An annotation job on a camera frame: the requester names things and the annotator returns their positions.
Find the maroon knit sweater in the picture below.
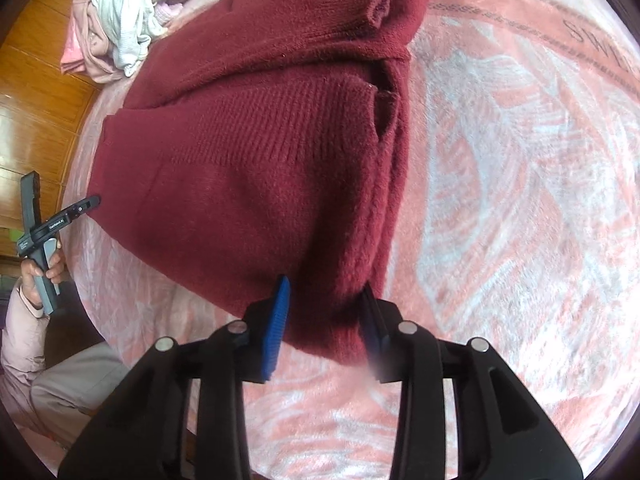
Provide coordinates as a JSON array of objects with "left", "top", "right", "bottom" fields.
[{"left": 89, "top": 0, "right": 437, "bottom": 367}]

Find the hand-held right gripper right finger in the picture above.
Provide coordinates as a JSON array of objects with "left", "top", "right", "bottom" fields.
[{"left": 360, "top": 285, "right": 585, "bottom": 480}]

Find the person's left hand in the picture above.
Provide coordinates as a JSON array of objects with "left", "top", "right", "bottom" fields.
[{"left": 20, "top": 246, "right": 67, "bottom": 307}]

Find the pink leaf-print blanket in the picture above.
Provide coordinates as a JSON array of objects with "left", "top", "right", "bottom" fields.
[{"left": 60, "top": 0, "right": 638, "bottom": 480}]

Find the person's left leg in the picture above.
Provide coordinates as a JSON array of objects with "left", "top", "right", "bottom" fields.
[{"left": 29, "top": 341, "right": 135, "bottom": 450}]

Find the person's left forearm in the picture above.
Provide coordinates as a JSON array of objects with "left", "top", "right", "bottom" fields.
[{"left": 0, "top": 279, "right": 52, "bottom": 387}]

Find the pink garment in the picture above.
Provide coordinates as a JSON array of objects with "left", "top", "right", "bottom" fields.
[{"left": 60, "top": 0, "right": 128, "bottom": 84}]

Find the pile of light-coloured clothes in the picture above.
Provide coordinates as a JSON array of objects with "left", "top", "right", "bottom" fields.
[{"left": 89, "top": 0, "right": 203, "bottom": 77}]

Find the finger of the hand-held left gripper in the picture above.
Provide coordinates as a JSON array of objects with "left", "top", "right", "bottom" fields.
[{"left": 58, "top": 194, "right": 103, "bottom": 222}]

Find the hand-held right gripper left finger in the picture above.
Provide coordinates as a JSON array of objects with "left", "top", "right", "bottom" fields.
[{"left": 57, "top": 275, "right": 292, "bottom": 480}]

